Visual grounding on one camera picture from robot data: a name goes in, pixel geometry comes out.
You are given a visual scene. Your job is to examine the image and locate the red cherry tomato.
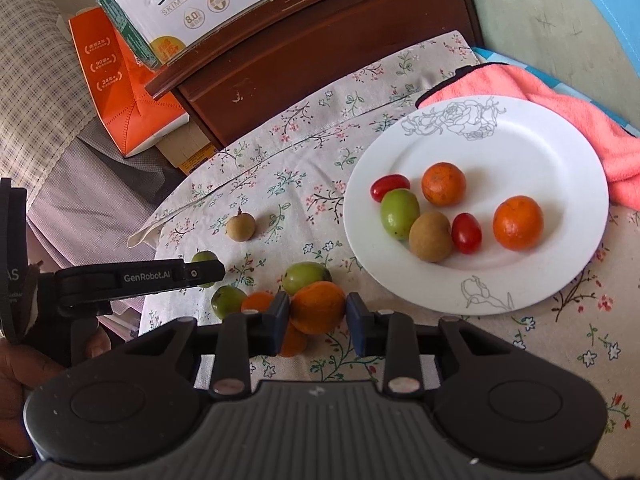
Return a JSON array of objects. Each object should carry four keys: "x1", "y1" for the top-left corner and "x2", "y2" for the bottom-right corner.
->
[
  {"x1": 370, "y1": 174, "x2": 411, "y2": 203},
  {"x1": 451, "y1": 212, "x2": 483, "y2": 255}
]

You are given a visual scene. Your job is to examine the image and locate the orange mandarin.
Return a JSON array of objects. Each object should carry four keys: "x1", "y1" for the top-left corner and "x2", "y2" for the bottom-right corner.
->
[
  {"x1": 492, "y1": 195, "x2": 544, "y2": 252},
  {"x1": 290, "y1": 281, "x2": 346, "y2": 335},
  {"x1": 279, "y1": 323, "x2": 308, "y2": 358},
  {"x1": 241, "y1": 292, "x2": 274, "y2": 312}
]

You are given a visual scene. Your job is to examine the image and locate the person's left hand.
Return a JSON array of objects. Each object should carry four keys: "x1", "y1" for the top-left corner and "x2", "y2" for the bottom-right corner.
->
[{"x1": 0, "y1": 326, "x2": 113, "y2": 458}]

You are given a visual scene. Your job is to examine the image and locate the green jujube left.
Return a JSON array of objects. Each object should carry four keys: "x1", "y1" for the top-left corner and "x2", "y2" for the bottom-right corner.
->
[{"x1": 191, "y1": 250, "x2": 218, "y2": 288}]

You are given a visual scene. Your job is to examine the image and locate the green jujube with dimple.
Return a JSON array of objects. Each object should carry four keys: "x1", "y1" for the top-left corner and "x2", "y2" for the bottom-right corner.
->
[{"x1": 210, "y1": 285, "x2": 247, "y2": 321}]

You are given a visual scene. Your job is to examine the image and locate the brown longan with stem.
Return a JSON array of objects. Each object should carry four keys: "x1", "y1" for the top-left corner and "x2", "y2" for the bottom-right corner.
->
[{"x1": 226, "y1": 208, "x2": 257, "y2": 243}]

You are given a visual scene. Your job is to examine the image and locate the green jujube right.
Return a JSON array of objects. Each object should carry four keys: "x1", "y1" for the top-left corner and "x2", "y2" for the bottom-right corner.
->
[{"x1": 282, "y1": 261, "x2": 332, "y2": 296}]

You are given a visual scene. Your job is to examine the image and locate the checked grey fabric cover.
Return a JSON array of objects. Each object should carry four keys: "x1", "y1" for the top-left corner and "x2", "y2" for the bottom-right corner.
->
[{"x1": 1, "y1": 0, "x2": 182, "y2": 268}]

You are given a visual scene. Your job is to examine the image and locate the floral tablecloth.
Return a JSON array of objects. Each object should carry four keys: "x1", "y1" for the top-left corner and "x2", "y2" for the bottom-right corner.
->
[{"x1": 129, "y1": 32, "x2": 639, "y2": 477}]

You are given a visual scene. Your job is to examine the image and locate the green jujube on plate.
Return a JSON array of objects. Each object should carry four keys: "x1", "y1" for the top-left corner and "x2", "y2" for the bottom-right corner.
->
[{"x1": 380, "y1": 188, "x2": 421, "y2": 240}]

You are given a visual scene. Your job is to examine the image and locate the brown cardboard box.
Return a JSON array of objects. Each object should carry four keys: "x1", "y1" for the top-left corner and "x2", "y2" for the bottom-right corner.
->
[{"x1": 156, "y1": 122, "x2": 217, "y2": 176}]

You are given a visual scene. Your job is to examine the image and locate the small orange on plate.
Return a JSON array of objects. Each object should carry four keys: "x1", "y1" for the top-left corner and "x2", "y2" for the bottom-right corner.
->
[{"x1": 421, "y1": 162, "x2": 466, "y2": 207}]

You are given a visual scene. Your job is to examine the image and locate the orange paper bag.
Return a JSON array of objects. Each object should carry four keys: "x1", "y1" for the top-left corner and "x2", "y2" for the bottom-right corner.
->
[{"x1": 68, "y1": 8, "x2": 190, "y2": 157}]

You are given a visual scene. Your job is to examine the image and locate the white floral plate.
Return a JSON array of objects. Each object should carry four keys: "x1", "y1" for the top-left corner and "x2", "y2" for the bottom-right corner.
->
[{"x1": 343, "y1": 96, "x2": 608, "y2": 315}]

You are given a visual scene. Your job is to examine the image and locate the pink towel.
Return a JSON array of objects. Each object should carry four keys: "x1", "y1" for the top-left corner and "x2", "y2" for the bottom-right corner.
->
[{"x1": 416, "y1": 63, "x2": 640, "y2": 210}]

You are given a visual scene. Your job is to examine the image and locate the dark wooden cabinet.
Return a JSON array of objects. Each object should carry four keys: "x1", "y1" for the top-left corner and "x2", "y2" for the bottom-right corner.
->
[{"x1": 146, "y1": 0, "x2": 483, "y2": 148}]

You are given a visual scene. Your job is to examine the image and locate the green grey cushion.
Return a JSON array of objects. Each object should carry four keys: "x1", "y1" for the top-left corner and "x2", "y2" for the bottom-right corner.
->
[{"x1": 473, "y1": 0, "x2": 639, "y2": 127}]

